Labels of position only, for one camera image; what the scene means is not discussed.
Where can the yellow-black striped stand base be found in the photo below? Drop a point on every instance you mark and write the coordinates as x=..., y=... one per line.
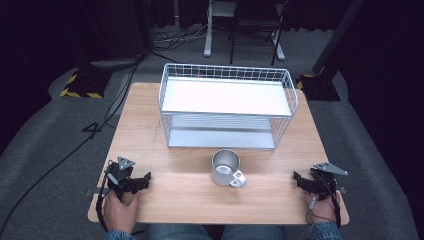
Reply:
x=85, y=85
x=316, y=87

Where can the person's right hand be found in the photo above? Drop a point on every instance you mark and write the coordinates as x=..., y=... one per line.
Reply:
x=321, y=210

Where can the white metal desk frame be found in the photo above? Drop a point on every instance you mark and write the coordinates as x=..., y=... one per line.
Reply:
x=209, y=30

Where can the person's left hand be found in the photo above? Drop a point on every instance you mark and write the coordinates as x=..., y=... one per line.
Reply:
x=119, y=213

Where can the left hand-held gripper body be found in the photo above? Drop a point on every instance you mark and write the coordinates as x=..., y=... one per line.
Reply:
x=119, y=176

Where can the black slanted stand pole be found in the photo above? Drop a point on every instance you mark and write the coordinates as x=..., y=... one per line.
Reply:
x=336, y=36

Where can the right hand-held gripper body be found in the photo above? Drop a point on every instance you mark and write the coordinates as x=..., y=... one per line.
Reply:
x=325, y=180

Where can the black folding chair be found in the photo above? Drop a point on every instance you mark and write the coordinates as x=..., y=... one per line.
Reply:
x=256, y=23

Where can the silver metal cup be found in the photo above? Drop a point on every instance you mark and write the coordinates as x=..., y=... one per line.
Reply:
x=226, y=170

